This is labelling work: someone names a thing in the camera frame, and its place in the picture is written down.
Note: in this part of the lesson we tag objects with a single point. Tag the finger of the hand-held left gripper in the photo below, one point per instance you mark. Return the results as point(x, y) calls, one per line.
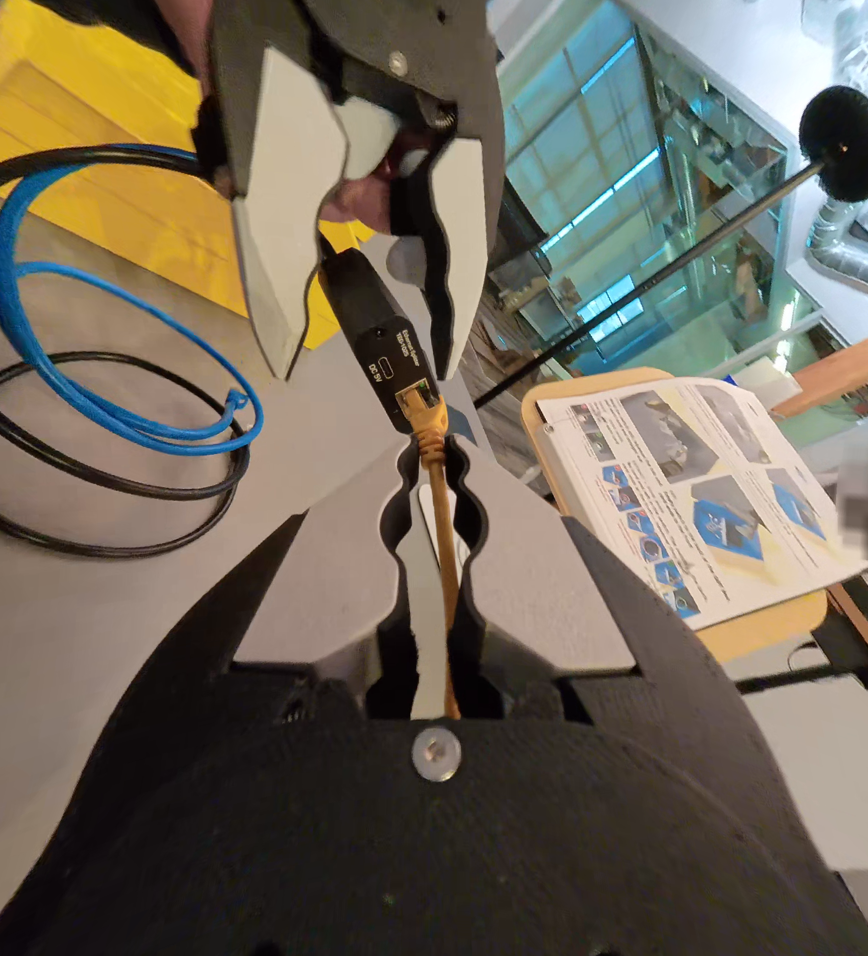
point(463, 224)
point(284, 187)

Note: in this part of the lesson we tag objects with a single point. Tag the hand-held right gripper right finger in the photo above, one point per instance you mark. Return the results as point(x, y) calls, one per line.
point(546, 590)

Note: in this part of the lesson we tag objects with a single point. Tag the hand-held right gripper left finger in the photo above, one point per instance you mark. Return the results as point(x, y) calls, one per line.
point(314, 590)

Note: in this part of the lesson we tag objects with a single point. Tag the black ethernet splitter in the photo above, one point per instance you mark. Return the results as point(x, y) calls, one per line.
point(381, 328)

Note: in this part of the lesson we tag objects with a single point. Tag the yellow divided storage bin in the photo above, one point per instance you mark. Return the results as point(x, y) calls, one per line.
point(105, 164)

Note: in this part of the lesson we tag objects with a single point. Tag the person's left hand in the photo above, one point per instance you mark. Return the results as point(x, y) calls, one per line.
point(355, 202)

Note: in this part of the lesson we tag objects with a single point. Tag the printed instruction sheet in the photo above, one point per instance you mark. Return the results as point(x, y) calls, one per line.
point(703, 478)

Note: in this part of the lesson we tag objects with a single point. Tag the wooden beam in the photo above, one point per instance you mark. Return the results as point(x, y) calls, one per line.
point(852, 366)

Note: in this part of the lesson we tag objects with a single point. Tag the black brush on rod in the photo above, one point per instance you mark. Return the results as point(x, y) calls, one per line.
point(844, 142)

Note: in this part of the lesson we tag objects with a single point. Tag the silver air duct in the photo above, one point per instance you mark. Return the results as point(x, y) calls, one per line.
point(859, 246)

